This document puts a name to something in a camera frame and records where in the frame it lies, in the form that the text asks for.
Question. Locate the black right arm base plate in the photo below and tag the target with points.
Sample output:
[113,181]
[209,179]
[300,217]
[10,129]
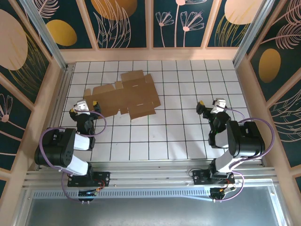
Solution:
[200,176]

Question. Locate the aluminium corner post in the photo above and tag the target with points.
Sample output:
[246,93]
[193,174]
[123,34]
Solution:
[252,28]
[44,30]

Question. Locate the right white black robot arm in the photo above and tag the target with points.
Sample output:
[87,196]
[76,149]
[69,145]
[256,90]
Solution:
[247,139]

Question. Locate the aluminium side rail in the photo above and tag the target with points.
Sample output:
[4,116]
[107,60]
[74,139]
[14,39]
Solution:
[61,99]

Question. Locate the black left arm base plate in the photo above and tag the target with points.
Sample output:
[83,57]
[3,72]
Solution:
[103,176]

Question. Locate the aluminium mounting rail frame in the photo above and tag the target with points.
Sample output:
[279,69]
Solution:
[152,175]

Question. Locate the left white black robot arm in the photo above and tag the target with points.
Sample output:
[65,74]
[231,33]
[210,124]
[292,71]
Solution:
[56,150]

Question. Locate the brown cardboard paper box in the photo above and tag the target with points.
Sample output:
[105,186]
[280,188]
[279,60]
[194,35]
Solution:
[136,99]

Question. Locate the grey metal sheet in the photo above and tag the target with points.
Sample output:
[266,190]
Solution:
[150,212]

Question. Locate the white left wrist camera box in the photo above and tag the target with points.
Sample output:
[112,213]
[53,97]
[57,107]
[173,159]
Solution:
[82,106]

